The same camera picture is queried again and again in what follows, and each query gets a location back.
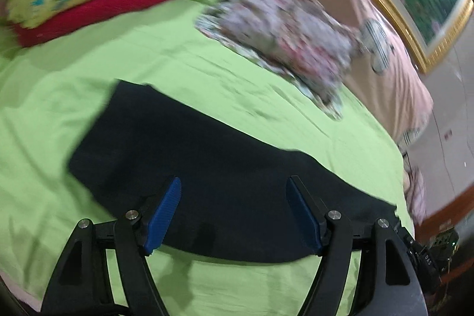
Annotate red pillow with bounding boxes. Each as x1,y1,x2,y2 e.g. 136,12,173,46
9,0,197,48

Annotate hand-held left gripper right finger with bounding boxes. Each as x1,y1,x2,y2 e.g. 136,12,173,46
286,174,430,316

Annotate green bed sheet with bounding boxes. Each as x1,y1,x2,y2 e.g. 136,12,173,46
0,0,416,316

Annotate floral folded cloth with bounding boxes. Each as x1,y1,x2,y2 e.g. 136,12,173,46
195,0,361,121

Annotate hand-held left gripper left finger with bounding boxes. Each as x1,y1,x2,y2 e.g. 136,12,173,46
40,174,182,316

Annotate pink cartoon blanket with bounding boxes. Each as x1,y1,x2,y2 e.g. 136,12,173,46
193,0,434,228

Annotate dark navy pants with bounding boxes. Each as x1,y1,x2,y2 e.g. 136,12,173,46
68,79,398,264

